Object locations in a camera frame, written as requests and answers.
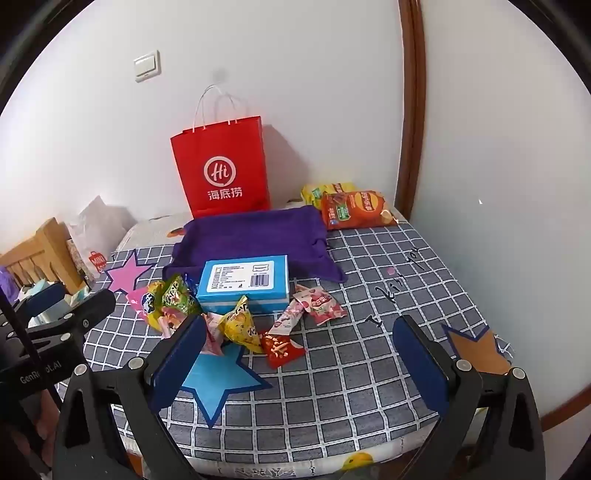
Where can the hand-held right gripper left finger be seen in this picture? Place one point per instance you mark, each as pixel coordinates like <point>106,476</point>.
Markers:
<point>181,364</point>

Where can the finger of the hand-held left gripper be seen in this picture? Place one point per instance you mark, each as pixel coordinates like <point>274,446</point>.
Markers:
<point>44,297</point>
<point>87,310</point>

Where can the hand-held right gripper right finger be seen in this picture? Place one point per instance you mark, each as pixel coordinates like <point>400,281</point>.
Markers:
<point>422,364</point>

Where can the pink packet with blue logo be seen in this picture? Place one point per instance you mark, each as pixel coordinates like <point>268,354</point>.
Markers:
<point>144,304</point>

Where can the green snack packet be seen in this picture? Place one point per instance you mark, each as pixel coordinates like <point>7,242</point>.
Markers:
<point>178,295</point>

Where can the pink strawberry snack packet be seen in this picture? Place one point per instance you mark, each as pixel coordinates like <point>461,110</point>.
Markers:
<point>323,304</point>

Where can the pink bear print snack bar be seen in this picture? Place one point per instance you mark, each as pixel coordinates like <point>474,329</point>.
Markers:
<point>288,318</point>

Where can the yellow triangular snack packet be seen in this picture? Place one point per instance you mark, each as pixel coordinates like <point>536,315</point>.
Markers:
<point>240,327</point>

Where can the white paper bag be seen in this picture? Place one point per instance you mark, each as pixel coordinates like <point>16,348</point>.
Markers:
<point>92,226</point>

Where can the grey checkered bed sheet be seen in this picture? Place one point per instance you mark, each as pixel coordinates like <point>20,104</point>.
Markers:
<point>369,286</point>

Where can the red snack packet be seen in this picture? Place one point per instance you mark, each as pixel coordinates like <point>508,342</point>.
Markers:
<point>279,350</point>

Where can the blue white tissue pack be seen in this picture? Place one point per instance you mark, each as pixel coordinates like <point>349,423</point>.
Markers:
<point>240,279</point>

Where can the purple towel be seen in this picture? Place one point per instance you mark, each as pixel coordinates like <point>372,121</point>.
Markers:
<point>249,240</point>

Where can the brown wooden baseboard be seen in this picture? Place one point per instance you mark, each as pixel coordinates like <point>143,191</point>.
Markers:
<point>568,415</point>

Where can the orange potato chip bag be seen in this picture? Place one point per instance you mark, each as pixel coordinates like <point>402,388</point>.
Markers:
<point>360,210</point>

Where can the yellow potato chip bag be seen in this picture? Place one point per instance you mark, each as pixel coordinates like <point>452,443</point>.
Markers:
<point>318,194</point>

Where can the red paper shopping bag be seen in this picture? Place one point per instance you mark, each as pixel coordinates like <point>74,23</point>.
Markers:
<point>221,157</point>

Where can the white wall light switch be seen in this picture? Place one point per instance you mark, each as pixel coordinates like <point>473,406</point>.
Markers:
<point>147,66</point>

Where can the brown wooden door frame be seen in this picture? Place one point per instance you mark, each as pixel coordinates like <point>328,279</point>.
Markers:
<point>413,92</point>

